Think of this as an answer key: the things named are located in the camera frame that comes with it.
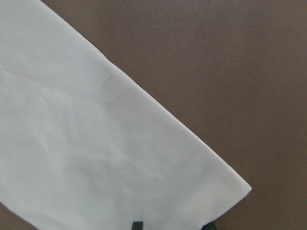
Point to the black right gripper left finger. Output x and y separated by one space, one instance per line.
137 225

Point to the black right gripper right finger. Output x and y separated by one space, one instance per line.
209 226

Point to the cream long-sleeve cat shirt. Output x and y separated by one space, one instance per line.
83 147

